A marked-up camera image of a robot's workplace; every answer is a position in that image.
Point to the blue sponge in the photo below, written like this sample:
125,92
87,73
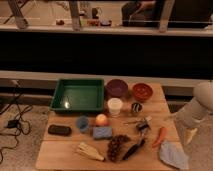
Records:
102,133

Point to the black binder clip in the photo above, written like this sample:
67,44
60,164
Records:
142,125

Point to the green plastic tray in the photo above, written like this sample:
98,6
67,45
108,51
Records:
78,96

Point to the blue plastic cup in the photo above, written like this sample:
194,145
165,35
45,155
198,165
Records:
82,124

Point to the black handled brush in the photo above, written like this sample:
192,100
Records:
133,149

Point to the black rectangular case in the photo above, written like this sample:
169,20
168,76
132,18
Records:
59,130

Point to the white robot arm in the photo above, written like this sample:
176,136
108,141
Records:
192,114

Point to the white plastic cup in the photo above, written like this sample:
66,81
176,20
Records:
114,106

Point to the red yellow apple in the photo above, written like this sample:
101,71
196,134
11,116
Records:
101,120

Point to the grey blue cloth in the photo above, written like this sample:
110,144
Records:
173,156

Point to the red bowl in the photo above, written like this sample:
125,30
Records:
142,92

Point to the purple bowl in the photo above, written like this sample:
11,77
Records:
116,88

